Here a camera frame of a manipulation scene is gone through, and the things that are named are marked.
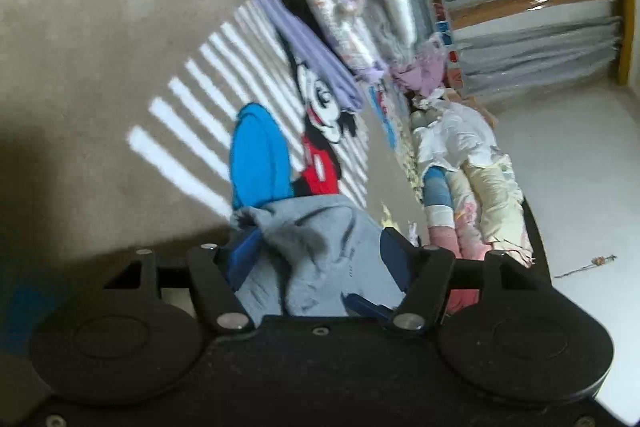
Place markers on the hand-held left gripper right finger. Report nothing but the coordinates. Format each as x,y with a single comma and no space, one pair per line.
395,257

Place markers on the cartoon mouse printed blanket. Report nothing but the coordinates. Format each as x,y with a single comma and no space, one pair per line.
100,57

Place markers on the cream quilt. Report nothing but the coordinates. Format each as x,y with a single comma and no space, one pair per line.
500,192

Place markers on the white crumpled quilt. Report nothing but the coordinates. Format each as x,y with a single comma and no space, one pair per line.
465,132

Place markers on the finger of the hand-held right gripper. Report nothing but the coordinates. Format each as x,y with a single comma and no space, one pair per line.
370,308

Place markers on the colourful picture headboard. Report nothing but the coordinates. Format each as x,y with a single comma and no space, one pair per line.
442,27

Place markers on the stacked grey mats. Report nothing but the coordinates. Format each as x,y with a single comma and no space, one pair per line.
540,52

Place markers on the colour-block bolster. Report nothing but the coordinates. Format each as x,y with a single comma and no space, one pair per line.
437,194

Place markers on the grey sweatpants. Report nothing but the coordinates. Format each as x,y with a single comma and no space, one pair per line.
320,257

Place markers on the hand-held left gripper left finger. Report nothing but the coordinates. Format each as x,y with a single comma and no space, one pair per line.
242,257

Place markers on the pink floral quilt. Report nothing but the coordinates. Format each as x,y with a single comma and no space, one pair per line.
425,67

